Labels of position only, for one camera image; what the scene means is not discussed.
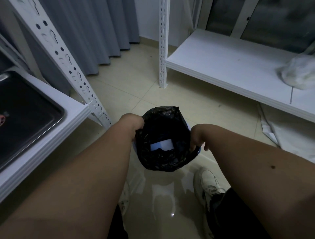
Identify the person's right hand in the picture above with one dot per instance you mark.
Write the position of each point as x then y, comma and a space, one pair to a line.
198, 136

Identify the person's white sneaker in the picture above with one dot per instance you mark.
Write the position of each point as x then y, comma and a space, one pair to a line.
205, 183
125, 199

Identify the black plastic trash bag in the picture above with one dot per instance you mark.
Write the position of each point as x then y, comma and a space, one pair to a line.
164, 140

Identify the person's left forearm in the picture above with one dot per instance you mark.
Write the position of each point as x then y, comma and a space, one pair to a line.
71, 187

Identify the white slotted shelf rack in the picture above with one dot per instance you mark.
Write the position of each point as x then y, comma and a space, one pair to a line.
56, 98

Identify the person's left hand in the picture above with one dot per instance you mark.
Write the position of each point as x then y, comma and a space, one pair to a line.
130, 123

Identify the person's left white sneaker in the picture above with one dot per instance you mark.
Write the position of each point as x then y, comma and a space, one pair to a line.
125, 199

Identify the grey curtain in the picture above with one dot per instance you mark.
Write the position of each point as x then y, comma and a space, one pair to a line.
81, 32

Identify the white paper piece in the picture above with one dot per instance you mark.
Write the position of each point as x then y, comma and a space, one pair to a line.
161, 145

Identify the person's left fingers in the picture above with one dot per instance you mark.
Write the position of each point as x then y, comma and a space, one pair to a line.
138, 126

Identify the person's right white sneaker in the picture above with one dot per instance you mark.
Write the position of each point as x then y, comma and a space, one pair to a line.
205, 183

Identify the dark metal tray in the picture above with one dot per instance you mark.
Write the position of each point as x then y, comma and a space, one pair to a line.
24, 118

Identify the blue trash bin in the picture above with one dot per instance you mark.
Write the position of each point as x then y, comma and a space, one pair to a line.
190, 147

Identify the white metal shelf rack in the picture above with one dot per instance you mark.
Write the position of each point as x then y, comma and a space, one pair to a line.
233, 66

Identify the person's right fingers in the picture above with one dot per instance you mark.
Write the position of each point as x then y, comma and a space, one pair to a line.
198, 145

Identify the white crumpled cloth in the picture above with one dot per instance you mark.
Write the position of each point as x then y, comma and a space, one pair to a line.
299, 73

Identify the person's right forearm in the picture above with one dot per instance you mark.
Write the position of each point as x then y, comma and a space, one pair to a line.
260, 177

